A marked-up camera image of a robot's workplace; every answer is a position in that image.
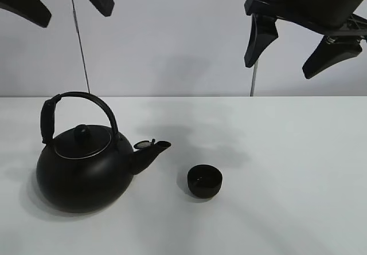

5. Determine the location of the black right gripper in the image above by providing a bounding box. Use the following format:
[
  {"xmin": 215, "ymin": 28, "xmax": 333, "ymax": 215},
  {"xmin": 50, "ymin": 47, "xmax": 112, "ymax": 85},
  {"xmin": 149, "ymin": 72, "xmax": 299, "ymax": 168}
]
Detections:
[{"xmin": 244, "ymin": 0, "xmax": 366, "ymax": 79}]

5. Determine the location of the small black teacup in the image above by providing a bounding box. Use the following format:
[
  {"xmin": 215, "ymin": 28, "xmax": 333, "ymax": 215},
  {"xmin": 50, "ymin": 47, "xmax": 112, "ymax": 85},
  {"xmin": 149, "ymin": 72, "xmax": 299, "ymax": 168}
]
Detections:
[{"xmin": 187, "ymin": 164, "xmax": 223, "ymax": 199}]

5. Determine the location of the black round teapot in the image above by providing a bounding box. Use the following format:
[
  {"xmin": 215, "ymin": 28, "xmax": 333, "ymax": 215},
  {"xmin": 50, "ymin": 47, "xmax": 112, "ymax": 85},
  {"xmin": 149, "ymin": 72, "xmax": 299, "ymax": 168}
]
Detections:
[{"xmin": 36, "ymin": 91, "xmax": 171, "ymax": 213}]

